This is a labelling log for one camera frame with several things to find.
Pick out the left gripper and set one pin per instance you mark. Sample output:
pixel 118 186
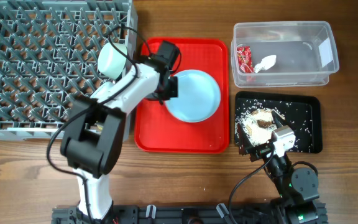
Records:
pixel 174 94

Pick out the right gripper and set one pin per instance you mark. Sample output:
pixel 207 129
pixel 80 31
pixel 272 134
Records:
pixel 246 147

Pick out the light blue plate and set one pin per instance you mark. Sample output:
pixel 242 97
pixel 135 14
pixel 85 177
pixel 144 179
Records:
pixel 199 97

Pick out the green bowl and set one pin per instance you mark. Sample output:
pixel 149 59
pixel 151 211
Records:
pixel 110 62

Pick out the white tissue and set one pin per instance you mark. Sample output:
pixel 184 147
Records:
pixel 266 63

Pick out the red snack wrapper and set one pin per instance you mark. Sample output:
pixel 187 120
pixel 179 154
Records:
pixel 244 59

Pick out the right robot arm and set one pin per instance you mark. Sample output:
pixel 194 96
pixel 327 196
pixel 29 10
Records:
pixel 297 183

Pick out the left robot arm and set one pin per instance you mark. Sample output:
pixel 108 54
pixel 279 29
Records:
pixel 94 134

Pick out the black waste tray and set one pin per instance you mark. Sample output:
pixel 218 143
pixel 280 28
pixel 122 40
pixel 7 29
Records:
pixel 312 101

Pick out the grey dishwasher rack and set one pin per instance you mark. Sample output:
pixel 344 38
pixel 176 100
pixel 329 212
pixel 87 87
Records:
pixel 48 57

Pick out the food scraps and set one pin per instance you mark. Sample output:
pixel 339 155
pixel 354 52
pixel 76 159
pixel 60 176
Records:
pixel 256 119

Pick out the red plastic tray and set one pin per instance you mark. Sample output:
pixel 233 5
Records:
pixel 156 130

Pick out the clear plastic bin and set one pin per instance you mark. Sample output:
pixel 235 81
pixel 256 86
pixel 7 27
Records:
pixel 306 53

